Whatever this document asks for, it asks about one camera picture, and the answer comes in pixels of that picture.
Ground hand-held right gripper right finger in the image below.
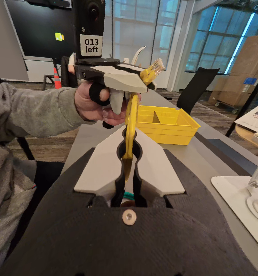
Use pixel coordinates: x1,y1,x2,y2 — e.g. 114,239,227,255
133,127,186,208

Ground yellow ethernet cable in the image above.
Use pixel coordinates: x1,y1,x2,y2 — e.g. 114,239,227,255
121,58,166,182

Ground black stand pole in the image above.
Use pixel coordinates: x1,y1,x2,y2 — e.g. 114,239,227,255
225,73,258,137

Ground black office chair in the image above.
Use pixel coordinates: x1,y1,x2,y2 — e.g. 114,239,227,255
177,67,220,116

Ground dark desk mat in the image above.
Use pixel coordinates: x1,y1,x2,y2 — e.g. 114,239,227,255
195,132,258,184

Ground orange traffic cone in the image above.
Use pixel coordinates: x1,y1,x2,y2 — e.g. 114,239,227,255
53,68,62,89

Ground white document stand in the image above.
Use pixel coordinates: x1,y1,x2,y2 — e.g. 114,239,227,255
211,106,258,254

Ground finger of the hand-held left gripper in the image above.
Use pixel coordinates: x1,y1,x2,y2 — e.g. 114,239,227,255
115,63,157,90
91,66,149,93

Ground person's left hand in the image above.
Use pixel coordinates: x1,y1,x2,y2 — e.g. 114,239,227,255
74,82,142,127

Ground white paper strip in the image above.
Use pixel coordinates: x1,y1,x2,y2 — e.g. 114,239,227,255
131,46,147,65

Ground yellow plastic bin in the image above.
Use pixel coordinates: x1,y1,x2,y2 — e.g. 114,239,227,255
136,105,201,146

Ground person's body in grey clothing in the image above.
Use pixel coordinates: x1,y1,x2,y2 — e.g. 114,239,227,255
0,138,37,275

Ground person's left forearm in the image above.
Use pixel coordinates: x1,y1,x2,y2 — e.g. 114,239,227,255
0,79,97,138

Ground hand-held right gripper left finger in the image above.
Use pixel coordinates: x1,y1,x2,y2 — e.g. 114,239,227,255
74,125,127,208

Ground black video bar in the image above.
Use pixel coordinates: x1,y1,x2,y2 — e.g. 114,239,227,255
27,0,72,9

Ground printed instruction sheet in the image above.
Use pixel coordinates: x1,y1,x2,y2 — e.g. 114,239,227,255
234,106,258,133

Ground large black wall screen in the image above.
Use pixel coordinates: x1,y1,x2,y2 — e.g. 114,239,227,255
4,0,78,62

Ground large cardboard box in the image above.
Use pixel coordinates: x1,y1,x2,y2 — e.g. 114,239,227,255
207,35,258,106

